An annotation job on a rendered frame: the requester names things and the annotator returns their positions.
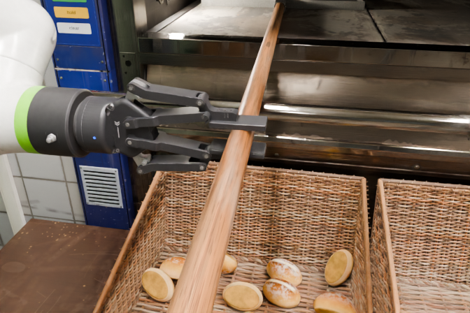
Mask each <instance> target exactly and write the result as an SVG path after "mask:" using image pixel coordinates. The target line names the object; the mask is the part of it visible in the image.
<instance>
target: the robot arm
mask: <svg viewBox="0 0 470 313"><path fill-rule="evenodd" d="M56 42H57V32H56V28H55V24H54V22H53V20H52V18H51V17H50V15H49V14H48V12H47V11H46V10H45V9H44V8H43V7H42V6H40V5H39V4H38V3H36V2H35V1H32V0H0V155H2V154H13V153H32V154H47V155H55V156H63V157H78V158H82V157H86V156H87V155H88V154H89V153H90V152H96V153H104V154H114V153H121V154H124V155H126V156H127V157H133V159H134V160H135V162H136V164H137V166H138V168H137V169H136V172H137V173H138V174H139V175H143V174H146V173H149V172H152V171H199V172H203V171H205V170H206V168H207V166H208V163H209V161H210V160H211V159H221V158H222V154H223V152H224V150H225V146H226V144H227V139H219V138H214V139H213V141H212V143H211V144H210V143H204V142H201V141H197V140H191V139H187V138H181V137H178V136H172V135H168V134H166V133H165V132H163V131H158V130H157V127H156V126H157V125H160V124H179V123H191V122H205V124H207V123H208V126H209V128H212V129H232V130H244V131H266V125H267V120H268V117H267V116H256V115H239V114H238V110H237V109H235V108H216V107H213V106H212V105H211V104H210V101H209V100H208V94H207V93H206V92H200V91H195V90H190V89H181V88H177V87H168V86H163V85H154V84H151V83H149V82H147V81H145V80H143V79H141V78H138V77H137V78H134V79H133V80H132V81H131V82H130V83H129V84H128V85H127V90H128V91H127V95H125V96H123V97H121V98H115V97H106V96H95V95H93V93H92V92H91V91H90V90H88V89H78V88H66V87H45V86H42V84H43V79H44V76H45V72H46V70H47V67H48V64H49V62H50V59H51V56H52V54H53V52H54V50H55V46H56ZM137 99H147V100H151V101H160V102H165V103H173V104H178V105H186V106H191V107H183V108H148V107H147V106H145V105H143V104H142V103H141V102H140V101H138V100H137ZM209 120H210V121H209ZM208 121H209V122H208ZM145 150H152V151H159V150H162V151H166V152H172V153H175V154H182V155H154V156H151V154H142V152H144V151H145ZM265 152H266V143H259V142H252V146H251V149H250V155H249V158H257V159H264V156H265Z"/></svg>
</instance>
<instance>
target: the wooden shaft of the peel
mask: <svg viewBox="0 0 470 313"><path fill-rule="evenodd" d="M283 11H284V5H283V3H277V4H276V5H275V8H274V10H273V13H272V16H271V19H270V22H269V25H268V27H267V30H266V33H265V36H264V39H263V41H262V45H261V47H260V49H259V53H258V56H257V58H256V61H255V65H254V67H253V70H252V73H251V75H250V79H249V81H248V84H247V87H246V89H245V93H244V95H243V98H242V101H241V104H240V106H239V109H238V114H239V115H256V116H259V112H260V108H261V104H262V99H263V96H264V90H265V87H266V82H267V78H268V75H269V70H270V67H271V61H272V58H273V53H274V49H275V46H276V41H277V37H278V32H279V29H280V23H281V20H282V16H283ZM254 134H255V132H254V131H244V130H231V132H230V134H229V138H228V140H227V144H226V146H225V150H224V152H223V154H222V158H221V160H220V163H219V166H218V169H217V172H216V174H215V177H214V180H213V183H212V185H211V189H210V191H209V194H208V197H207V199H206V203H205V206H204V208H203V211H202V213H201V217H200V219H199V223H198V225H197V229H196V231H195V233H194V237H193V239H192V242H191V245H190V248H189V251H188V253H187V256H186V259H185V262H184V265H183V268H182V270H181V273H180V276H179V278H178V282H177V284H176V287H175V290H174V292H173V296H172V299H171V302H170V304H169V308H168V310H167V312H166V313H212V311H213V305H214V302H215V297H216V293H217V289H218V284H219V281H220V275H221V272H222V267H223V263H224V260H225V255H226V252H227V246H228V243H229V238H230V234H231V231H232V226H233V223H234V217H235V214H236V208H237V205H238V200H239V196H240V192H241V187H242V184H243V178H244V175H245V170H246V167H247V163H248V158H249V155H250V149H251V146H252V141H253V138H254Z"/></svg>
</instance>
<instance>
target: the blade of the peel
mask: <svg viewBox="0 0 470 313"><path fill-rule="evenodd" d="M275 1H276V0H201V6H226V7H253V8H274V5H275ZM364 6H365V1H364V0H286V7H285V8H306V9H334V10H364Z"/></svg>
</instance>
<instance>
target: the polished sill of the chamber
mask: <svg viewBox="0 0 470 313"><path fill-rule="evenodd" d="M263 39H264V37H254V36H221V35H205V34H172V33H156V32H145V33H144V34H142V35H140V36H139V37H138V50H139V52H144V53H159V54H186V55H200V56H214V57H241V58H257V56H258V53H259V49H260V47H261V45H262V41H263ZM272 59H282V60H296V61H323V62H337V63H351V64H378V65H393V66H419V67H434V68H460V69H470V46H467V45H435V44H417V43H386V42H368V41H336V40H320V39H302V38H277V41H276V46H275V49H274V53H273V58H272Z"/></svg>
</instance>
